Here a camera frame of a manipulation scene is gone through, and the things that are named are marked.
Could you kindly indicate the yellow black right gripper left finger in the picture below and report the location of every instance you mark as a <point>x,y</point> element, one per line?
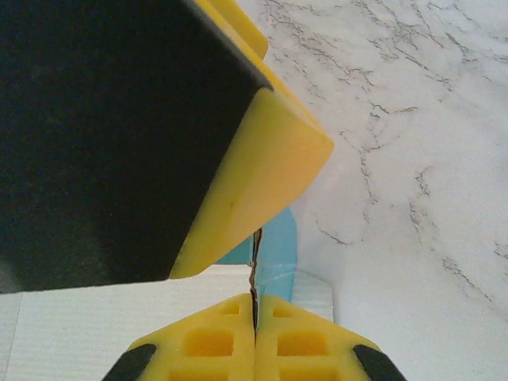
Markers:
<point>206,345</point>

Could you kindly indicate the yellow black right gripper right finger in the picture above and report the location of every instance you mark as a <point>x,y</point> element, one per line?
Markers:
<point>301,345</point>

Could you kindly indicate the teal and white paper box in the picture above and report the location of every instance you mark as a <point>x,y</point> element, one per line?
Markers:
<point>79,337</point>

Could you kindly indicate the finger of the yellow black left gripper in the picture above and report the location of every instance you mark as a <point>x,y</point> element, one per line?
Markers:
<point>246,28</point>
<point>119,139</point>

